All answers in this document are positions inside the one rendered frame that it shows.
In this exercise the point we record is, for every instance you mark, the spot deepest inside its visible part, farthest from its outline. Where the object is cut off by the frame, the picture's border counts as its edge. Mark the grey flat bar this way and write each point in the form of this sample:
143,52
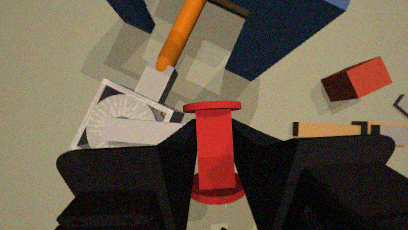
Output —
402,104

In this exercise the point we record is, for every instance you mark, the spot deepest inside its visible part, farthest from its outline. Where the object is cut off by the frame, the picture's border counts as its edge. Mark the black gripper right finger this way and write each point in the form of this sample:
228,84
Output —
269,168

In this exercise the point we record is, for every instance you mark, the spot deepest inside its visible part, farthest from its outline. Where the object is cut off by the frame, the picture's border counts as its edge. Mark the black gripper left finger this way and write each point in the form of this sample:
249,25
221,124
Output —
166,168

